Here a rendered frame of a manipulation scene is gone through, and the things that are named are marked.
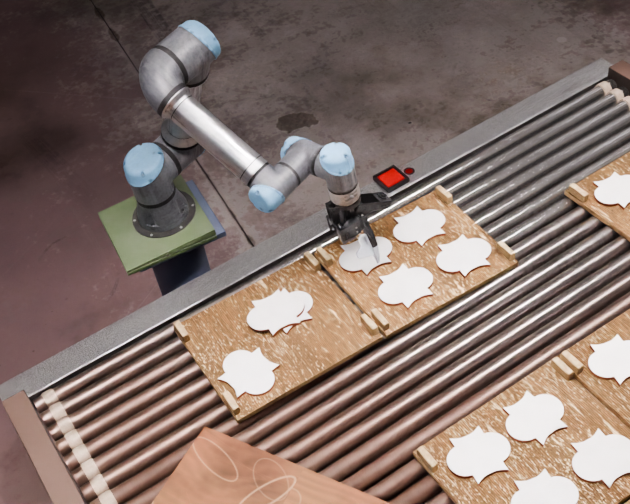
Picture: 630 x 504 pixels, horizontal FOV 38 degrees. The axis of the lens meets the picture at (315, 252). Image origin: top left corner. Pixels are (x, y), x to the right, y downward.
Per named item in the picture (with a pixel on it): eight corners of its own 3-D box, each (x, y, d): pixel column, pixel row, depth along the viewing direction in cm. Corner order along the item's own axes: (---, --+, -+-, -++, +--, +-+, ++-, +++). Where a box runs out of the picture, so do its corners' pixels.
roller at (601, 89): (36, 406, 231) (29, 395, 228) (605, 87, 292) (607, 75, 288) (43, 419, 228) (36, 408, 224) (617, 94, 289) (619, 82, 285)
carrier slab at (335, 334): (173, 330, 237) (172, 326, 236) (308, 258, 249) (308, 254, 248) (238, 424, 215) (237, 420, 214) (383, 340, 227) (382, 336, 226)
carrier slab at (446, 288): (314, 256, 249) (313, 252, 248) (438, 192, 261) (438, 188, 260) (386, 339, 227) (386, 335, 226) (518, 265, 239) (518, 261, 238)
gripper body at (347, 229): (329, 230, 237) (320, 198, 229) (356, 214, 239) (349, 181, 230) (344, 247, 233) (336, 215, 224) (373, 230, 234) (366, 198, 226)
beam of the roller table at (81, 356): (2, 400, 236) (-6, 386, 232) (599, 72, 301) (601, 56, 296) (14, 422, 231) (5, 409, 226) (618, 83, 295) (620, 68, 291)
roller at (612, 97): (43, 419, 228) (36, 408, 224) (617, 95, 289) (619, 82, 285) (50, 433, 225) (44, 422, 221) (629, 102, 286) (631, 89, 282)
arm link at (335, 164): (329, 135, 220) (358, 145, 216) (337, 167, 228) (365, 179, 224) (309, 155, 217) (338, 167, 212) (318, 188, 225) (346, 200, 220)
